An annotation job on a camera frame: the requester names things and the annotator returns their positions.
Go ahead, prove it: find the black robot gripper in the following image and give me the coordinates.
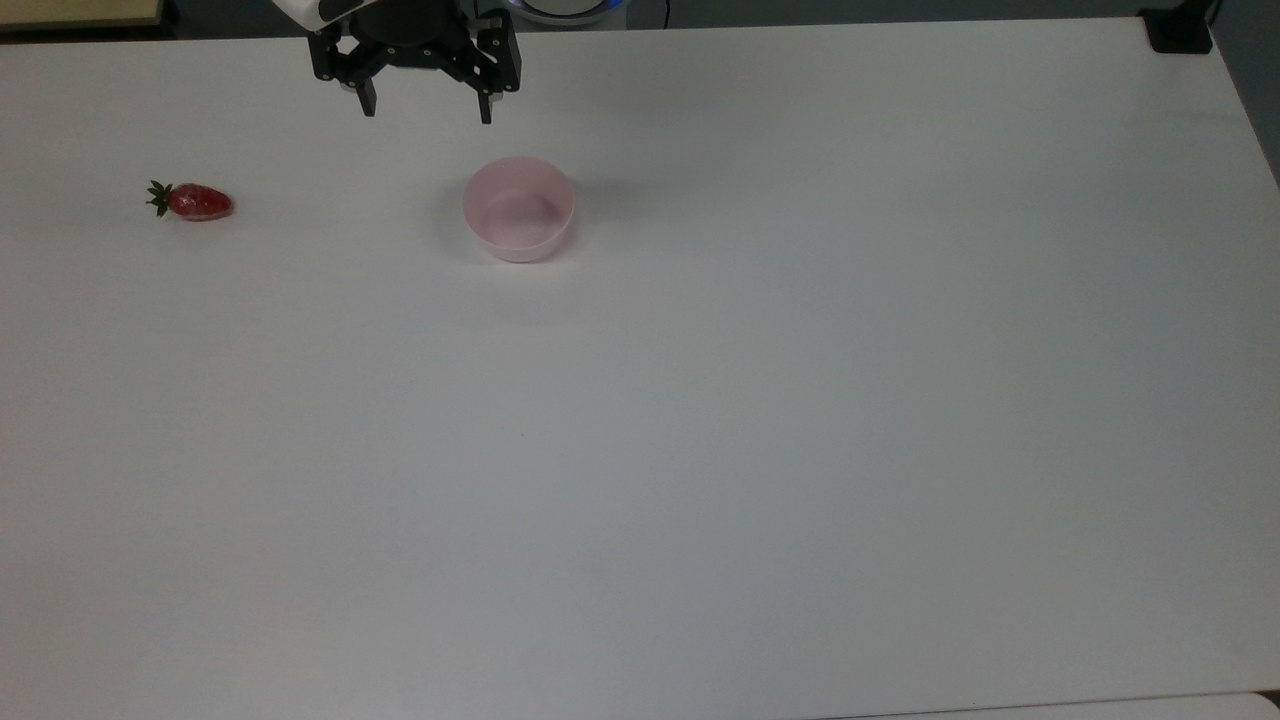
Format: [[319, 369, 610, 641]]
[[309, 0, 523, 127]]

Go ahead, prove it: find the red strawberry with green leaves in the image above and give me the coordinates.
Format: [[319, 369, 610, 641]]
[[146, 179, 235, 223]]

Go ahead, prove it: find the pink plastic bowl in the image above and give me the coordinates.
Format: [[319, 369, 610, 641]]
[[462, 155, 577, 265]]

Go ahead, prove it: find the yellow wooden board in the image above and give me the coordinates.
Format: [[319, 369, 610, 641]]
[[0, 0, 166, 31]]

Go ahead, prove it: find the black table clamp block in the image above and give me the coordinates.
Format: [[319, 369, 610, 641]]
[[1140, 3, 1217, 56]]

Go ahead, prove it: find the robot base with blue ring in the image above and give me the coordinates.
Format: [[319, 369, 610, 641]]
[[508, 0, 633, 29]]

